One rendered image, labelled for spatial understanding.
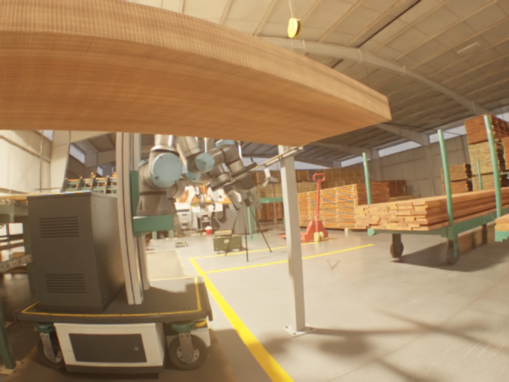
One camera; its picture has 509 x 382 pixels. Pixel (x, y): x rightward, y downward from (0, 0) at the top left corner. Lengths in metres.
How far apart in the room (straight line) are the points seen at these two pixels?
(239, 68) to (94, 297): 1.14
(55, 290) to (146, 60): 1.19
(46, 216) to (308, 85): 1.18
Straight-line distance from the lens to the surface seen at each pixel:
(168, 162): 1.01
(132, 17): 0.27
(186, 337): 1.27
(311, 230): 5.41
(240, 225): 8.09
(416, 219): 2.55
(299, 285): 1.58
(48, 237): 1.33
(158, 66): 0.29
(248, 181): 1.18
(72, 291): 1.32
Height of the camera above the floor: 0.73
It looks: 4 degrees up
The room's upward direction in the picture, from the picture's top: 5 degrees counter-clockwise
